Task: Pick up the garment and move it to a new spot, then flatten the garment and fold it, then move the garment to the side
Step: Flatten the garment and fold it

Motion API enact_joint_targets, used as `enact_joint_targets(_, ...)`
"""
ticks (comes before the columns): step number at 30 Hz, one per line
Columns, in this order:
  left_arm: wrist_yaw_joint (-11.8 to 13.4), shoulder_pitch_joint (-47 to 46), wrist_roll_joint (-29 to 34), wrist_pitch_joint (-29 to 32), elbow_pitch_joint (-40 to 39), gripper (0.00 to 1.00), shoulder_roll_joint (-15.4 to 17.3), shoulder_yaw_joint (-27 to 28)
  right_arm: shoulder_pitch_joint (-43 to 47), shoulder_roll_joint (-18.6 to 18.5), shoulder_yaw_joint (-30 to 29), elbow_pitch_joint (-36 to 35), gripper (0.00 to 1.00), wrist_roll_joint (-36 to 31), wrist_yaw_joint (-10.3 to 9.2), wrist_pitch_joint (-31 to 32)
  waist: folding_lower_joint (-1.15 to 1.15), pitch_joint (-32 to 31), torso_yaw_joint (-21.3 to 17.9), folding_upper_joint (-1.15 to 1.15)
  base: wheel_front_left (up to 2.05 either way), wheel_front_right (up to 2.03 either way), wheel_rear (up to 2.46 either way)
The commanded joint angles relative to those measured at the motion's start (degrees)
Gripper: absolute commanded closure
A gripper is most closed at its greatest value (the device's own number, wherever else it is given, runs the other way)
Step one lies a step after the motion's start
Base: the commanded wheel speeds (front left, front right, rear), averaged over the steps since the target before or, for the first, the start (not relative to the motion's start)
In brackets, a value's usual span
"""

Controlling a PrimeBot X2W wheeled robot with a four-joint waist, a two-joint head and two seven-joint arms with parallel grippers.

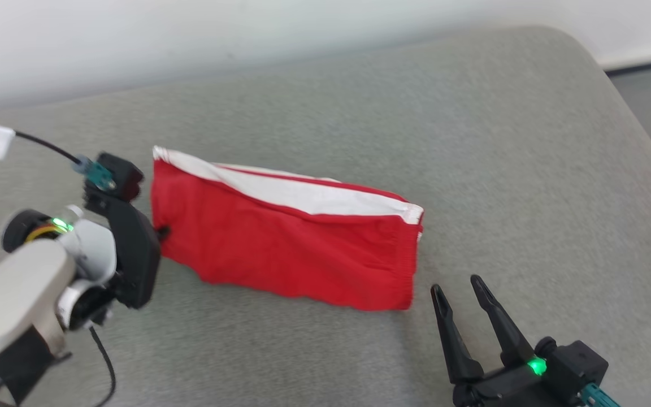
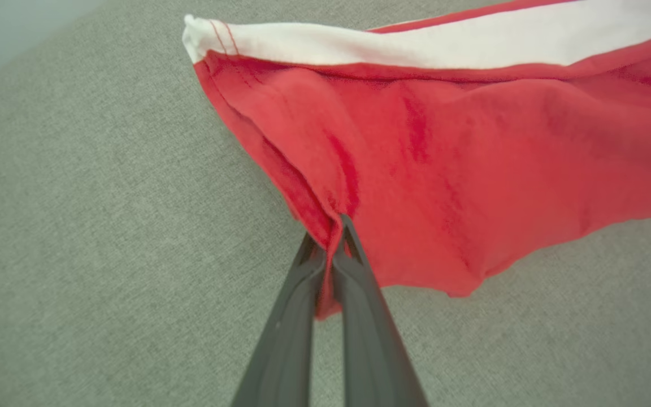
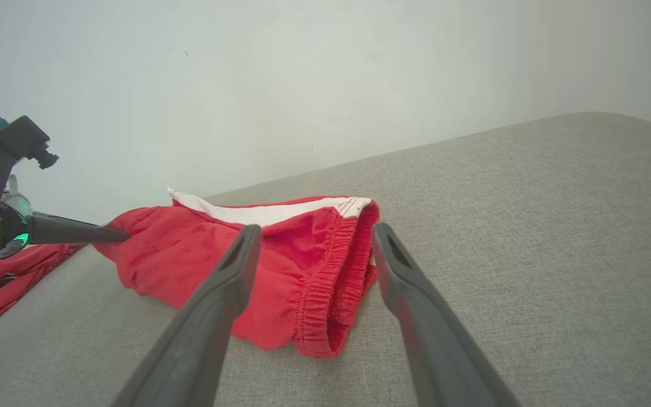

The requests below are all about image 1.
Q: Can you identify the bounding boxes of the white and black baseboard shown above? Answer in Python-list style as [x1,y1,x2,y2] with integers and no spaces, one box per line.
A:
[602,54,651,77]

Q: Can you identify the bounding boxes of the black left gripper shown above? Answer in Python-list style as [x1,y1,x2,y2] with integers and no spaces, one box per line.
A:
[83,194,171,311]

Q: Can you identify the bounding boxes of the thin black cable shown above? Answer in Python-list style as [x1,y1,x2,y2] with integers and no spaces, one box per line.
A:
[89,326,118,407]

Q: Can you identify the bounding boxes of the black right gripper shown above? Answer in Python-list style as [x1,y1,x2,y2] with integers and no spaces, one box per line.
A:
[430,275,584,407]

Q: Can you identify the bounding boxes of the red shorts with white trim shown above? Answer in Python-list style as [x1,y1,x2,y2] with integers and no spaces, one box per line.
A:
[149,145,425,312]

